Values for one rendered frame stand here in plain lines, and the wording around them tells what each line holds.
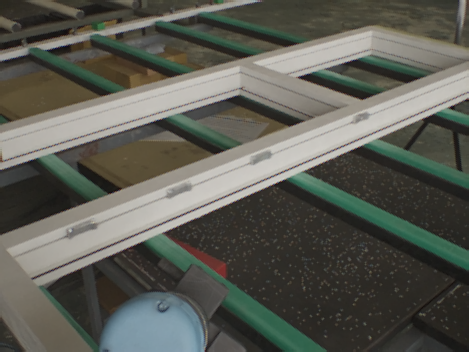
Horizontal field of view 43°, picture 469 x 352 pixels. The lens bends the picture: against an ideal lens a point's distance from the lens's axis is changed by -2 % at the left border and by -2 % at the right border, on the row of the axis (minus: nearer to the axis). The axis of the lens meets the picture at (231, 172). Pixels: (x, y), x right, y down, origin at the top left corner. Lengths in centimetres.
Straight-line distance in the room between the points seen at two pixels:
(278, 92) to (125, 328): 114
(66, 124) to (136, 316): 96
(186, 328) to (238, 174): 70
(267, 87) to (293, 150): 38
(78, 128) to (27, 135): 12
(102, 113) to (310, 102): 49
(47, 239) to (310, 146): 57
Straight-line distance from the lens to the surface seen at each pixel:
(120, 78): 230
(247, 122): 201
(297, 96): 149
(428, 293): 139
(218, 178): 110
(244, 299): 89
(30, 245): 94
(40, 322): 78
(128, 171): 174
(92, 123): 141
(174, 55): 246
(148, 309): 45
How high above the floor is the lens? 143
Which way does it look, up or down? 28 degrees down
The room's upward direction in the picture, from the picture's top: 1 degrees counter-clockwise
